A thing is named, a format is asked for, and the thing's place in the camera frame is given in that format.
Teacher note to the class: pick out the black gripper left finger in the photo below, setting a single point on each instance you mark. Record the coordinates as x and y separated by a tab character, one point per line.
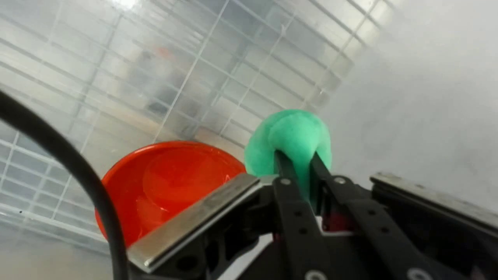
290	208

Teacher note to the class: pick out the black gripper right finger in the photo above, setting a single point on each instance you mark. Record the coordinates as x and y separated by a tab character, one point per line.
358	208

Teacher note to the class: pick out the green silicone object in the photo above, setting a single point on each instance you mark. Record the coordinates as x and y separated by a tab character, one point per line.
290	135

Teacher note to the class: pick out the red plastic bowl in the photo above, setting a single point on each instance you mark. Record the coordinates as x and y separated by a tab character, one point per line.
171	181

